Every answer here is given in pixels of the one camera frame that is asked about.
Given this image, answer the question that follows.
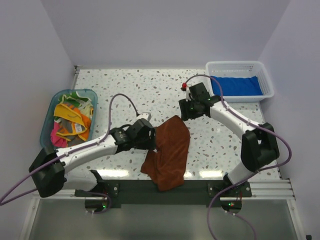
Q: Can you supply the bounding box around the blue towel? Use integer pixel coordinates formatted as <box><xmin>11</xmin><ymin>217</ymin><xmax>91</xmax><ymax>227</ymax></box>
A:
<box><xmin>212</xmin><ymin>76</ymin><xmax>263</xmax><ymax>97</ymax></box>

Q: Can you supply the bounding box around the brown towel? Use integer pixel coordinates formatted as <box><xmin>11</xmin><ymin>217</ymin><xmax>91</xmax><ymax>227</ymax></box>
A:
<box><xmin>140</xmin><ymin>115</ymin><xmax>190</xmax><ymax>192</ymax></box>

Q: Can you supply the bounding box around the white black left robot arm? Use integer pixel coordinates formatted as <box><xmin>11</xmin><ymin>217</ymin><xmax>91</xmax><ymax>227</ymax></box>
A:
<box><xmin>28</xmin><ymin>118</ymin><xmax>156</xmax><ymax>198</ymax></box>

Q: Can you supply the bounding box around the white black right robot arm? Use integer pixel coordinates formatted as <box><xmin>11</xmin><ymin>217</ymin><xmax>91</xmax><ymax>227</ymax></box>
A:
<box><xmin>178</xmin><ymin>82</ymin><xmax>280</xmax><ymax>197</ymax></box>

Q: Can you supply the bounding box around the white plastic mesh basket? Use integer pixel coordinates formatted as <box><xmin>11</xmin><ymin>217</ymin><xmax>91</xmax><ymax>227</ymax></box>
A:
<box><xmin>205</xmin><ymin>61</ymin><xmax>275</xmax><ymax>103</ymax></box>

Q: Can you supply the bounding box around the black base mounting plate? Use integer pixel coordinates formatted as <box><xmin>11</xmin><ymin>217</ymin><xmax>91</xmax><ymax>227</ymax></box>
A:
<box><xmin>74</xmin><ymin>179</ymin><xmax>252</xmax><ymax>210</ymax></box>

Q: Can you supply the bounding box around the green patterned towel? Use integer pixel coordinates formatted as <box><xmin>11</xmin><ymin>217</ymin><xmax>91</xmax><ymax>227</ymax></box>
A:
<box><xmin>58</xmin><ymin>91</ymin><xmax>94</xmax><ymax>119</ymax></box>

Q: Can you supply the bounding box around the pink towel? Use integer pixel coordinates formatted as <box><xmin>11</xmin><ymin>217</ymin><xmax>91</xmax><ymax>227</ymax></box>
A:
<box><xmin>50</xmin><ymin>127</ymin><xmax>67</xmax><ymax>148</ymax></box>

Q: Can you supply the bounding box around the teal plastic bin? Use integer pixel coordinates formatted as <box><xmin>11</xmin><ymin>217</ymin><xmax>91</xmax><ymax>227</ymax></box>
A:
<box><xmin>39</xmin><ymin>88</ymin><xmax>98</xmax><ymax>148</ymax></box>

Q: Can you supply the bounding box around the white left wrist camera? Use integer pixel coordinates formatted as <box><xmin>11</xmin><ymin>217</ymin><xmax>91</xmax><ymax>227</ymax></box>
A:
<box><xmin>136</xmin><ymin>112</ymin><xmax>152</xmax><ymax>121</ymax></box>

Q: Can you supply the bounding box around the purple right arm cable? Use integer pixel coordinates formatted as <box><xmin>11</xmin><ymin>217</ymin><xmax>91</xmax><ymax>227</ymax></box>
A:
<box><xmin>184</xmin><ymin>74</ymin><xmax>293</xmax><ymax>240</ymax></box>

